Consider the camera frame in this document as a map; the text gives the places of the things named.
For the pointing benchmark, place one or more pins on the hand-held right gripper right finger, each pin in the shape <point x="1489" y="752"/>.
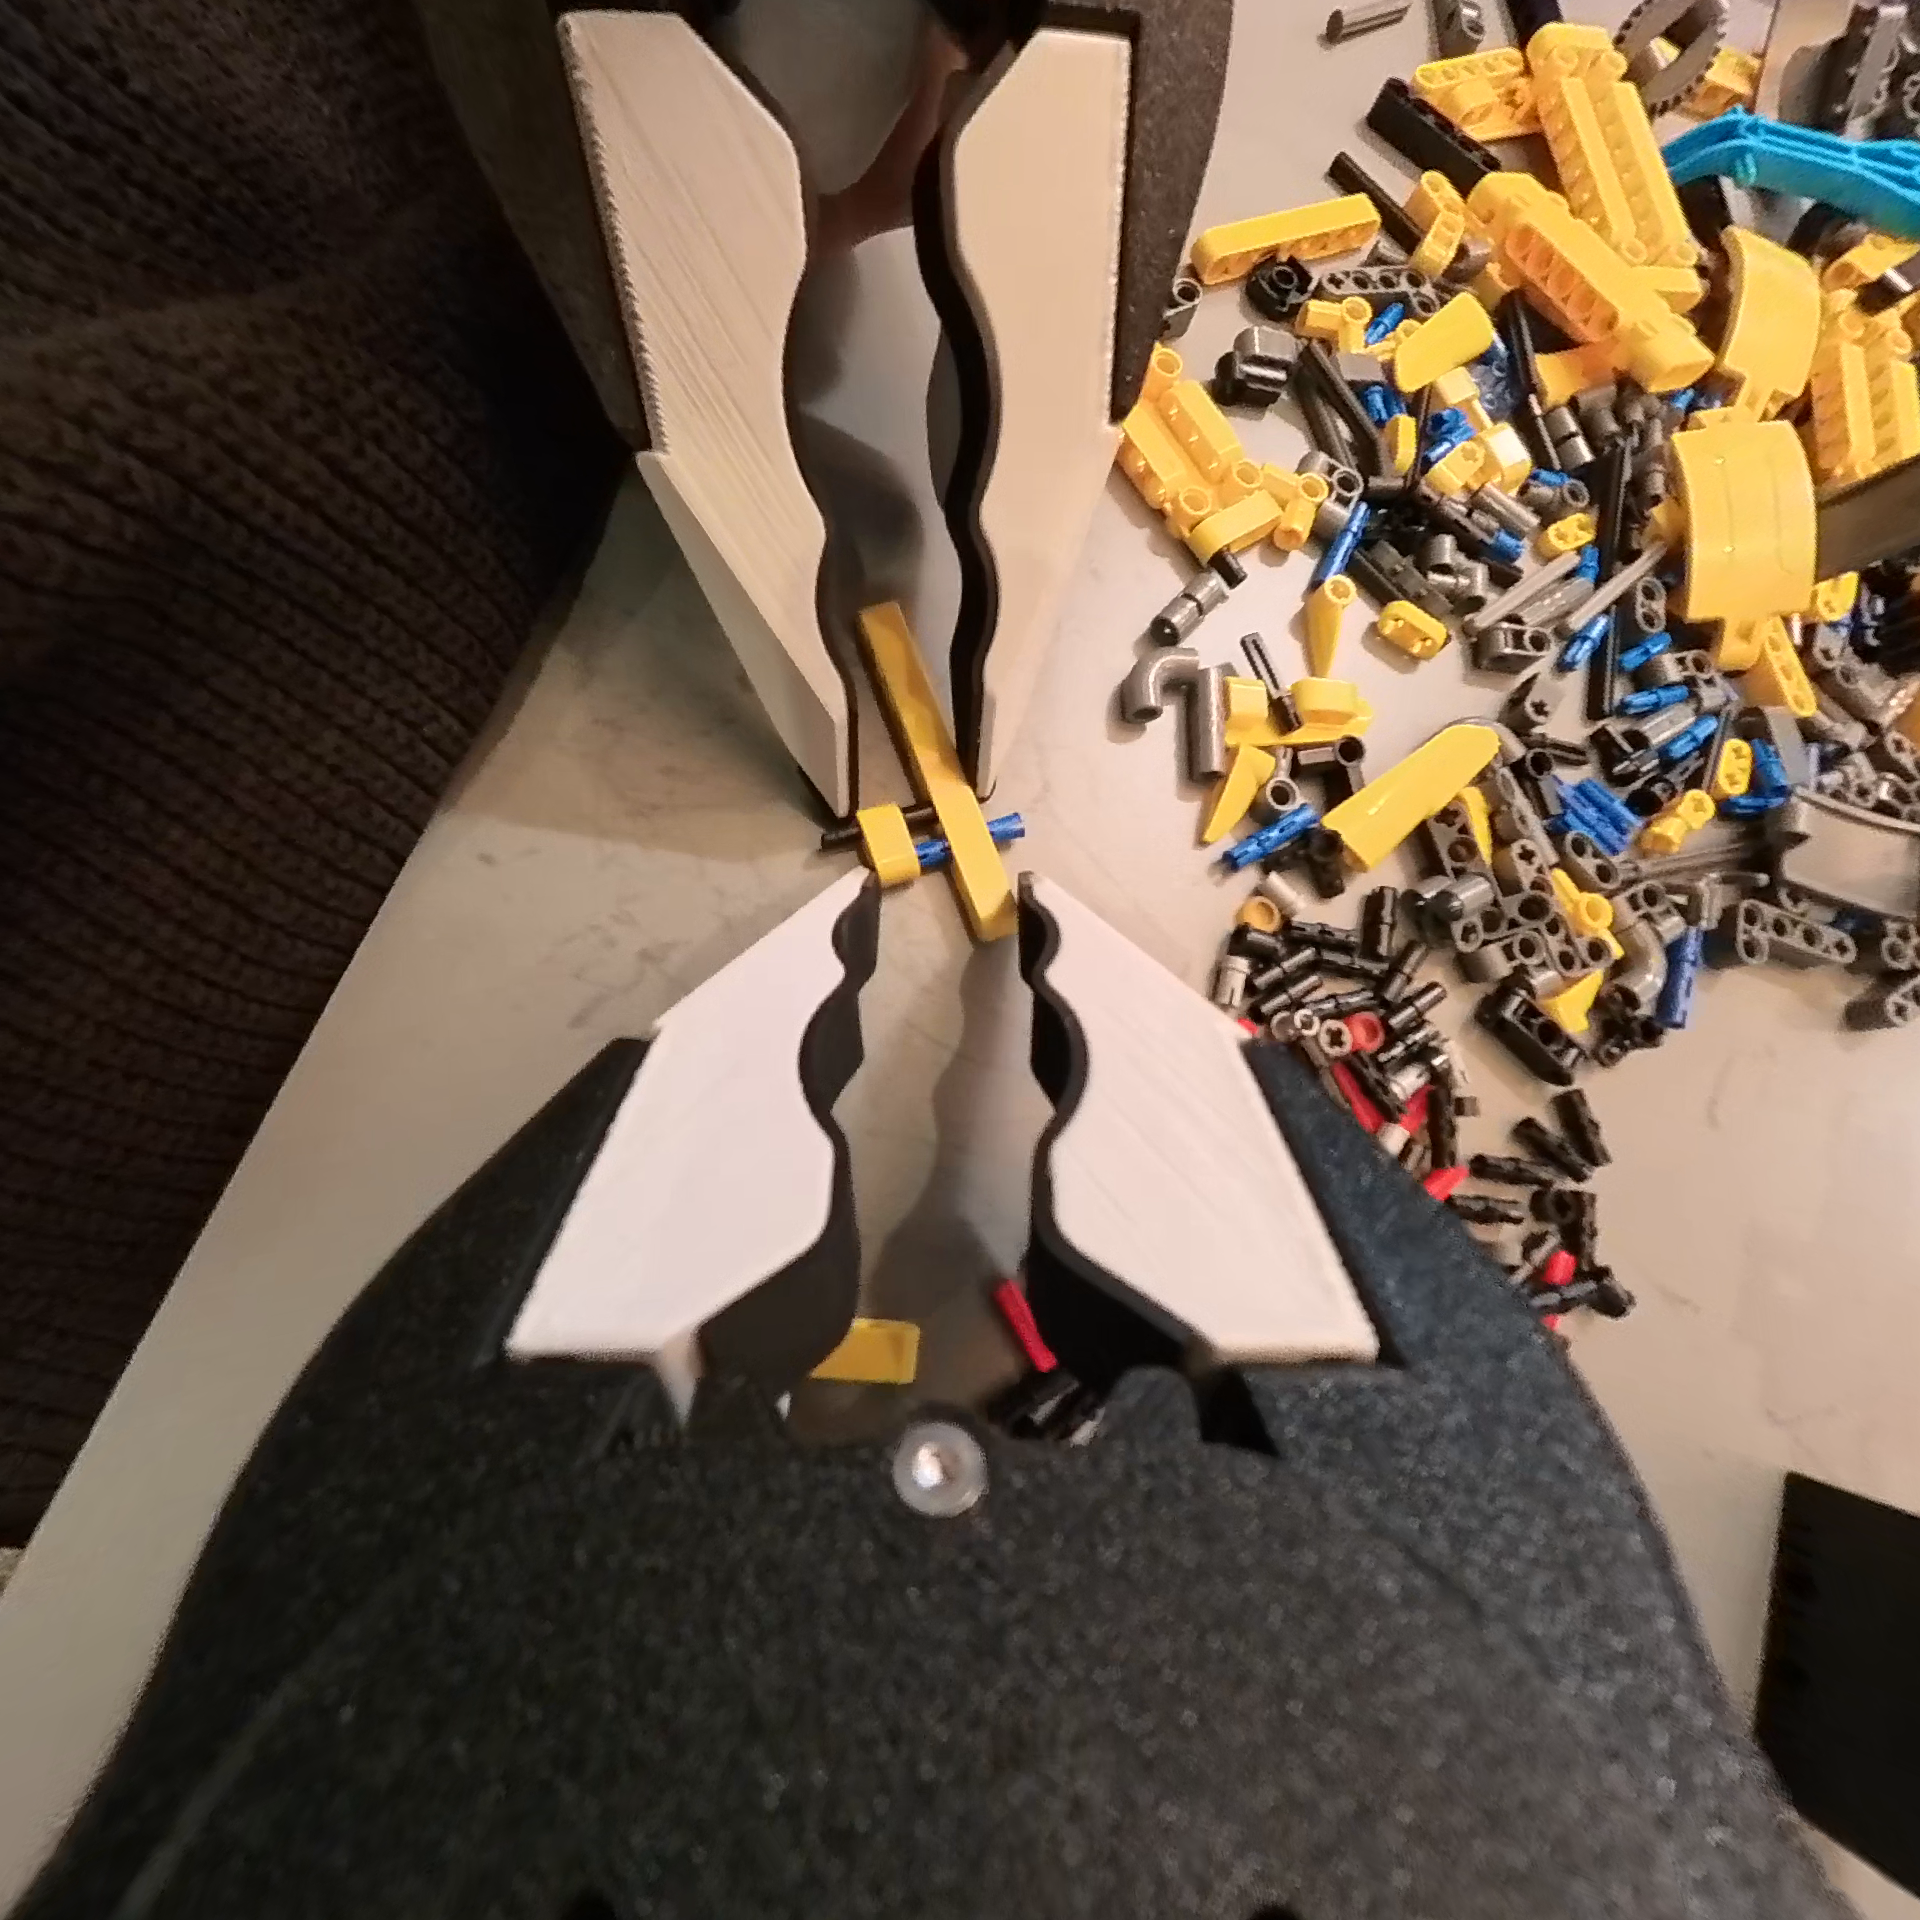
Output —
<point x="1185" y="1188"/>

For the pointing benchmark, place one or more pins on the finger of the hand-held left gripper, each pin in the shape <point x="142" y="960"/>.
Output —
<point x="1050" y="301"/>
<point x="702" y="301"/>

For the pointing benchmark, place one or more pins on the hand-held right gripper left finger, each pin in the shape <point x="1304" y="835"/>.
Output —
<point x="702" y="1188"/>

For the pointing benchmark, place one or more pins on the short yellow toy connector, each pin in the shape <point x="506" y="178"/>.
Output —
<point x="892" y="841"/>

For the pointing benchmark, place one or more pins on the blue toy pin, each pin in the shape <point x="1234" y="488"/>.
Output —
<point x="1006" y="826"/>

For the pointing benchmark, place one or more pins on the grey elbow pipe piece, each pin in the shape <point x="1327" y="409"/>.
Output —
<point x="1146" y="689"/>

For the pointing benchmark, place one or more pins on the dark grey short axle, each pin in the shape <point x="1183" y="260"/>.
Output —
<point x="1365" y="16"/>

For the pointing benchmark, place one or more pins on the pile of black red pins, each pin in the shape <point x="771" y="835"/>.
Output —
<point x="1321" y="960"/>

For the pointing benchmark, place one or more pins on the pile of yellow grey bricks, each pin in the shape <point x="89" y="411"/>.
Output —
<point x="1588" y="240"/>

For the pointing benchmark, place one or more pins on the turquoise toy part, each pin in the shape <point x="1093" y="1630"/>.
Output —
<point x="1799" y="164"/>

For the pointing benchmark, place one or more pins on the black cardboard box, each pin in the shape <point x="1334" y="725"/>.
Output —
<point x="1845" y="1651"/>

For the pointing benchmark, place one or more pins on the yellow frame block with holes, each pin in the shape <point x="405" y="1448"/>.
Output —
<point x="1185" y="438"/>

